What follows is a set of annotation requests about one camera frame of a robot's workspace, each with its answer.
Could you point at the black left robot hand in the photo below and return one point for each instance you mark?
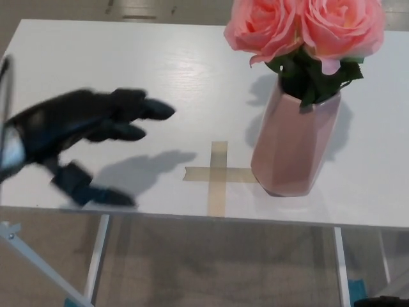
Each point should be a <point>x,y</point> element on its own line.
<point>70,118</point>

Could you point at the pink artificial rose bouquet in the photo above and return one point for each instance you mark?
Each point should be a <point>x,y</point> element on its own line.
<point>265,28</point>

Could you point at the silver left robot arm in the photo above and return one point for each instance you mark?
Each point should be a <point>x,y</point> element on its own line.
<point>11,148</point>

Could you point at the pink faceted ceramic vase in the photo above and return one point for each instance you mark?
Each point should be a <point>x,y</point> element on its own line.
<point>287,153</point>

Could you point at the white metal table leg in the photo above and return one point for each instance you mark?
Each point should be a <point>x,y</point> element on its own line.
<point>97,256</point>
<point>341,265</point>
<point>385,259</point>

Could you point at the long beige tape strip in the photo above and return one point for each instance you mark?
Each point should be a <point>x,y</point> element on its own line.
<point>218,198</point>

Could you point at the teal floor tape patch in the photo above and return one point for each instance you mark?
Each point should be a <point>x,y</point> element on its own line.
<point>357,292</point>

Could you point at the light blue metal frame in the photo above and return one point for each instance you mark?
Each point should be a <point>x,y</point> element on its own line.
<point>32,268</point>

